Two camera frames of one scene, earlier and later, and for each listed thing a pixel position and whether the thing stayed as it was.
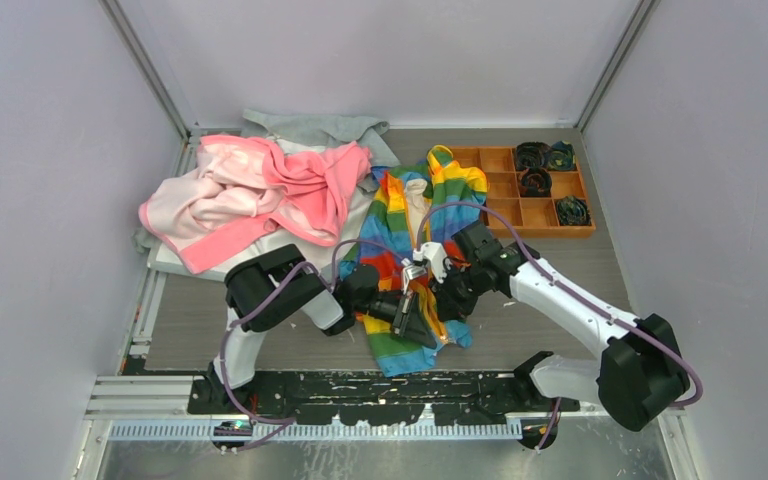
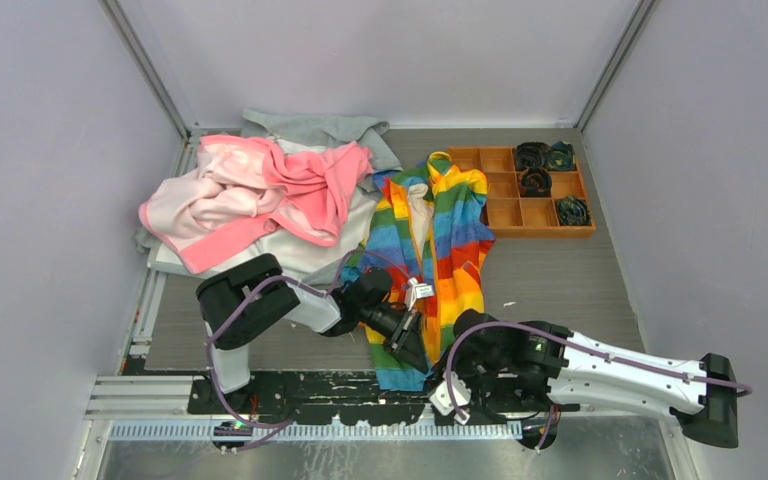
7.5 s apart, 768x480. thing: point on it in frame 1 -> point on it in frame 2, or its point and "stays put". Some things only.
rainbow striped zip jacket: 407,218 stays put
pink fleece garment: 237,186 stays put
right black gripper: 449,306 -> 473,386
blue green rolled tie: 572,211 stays put
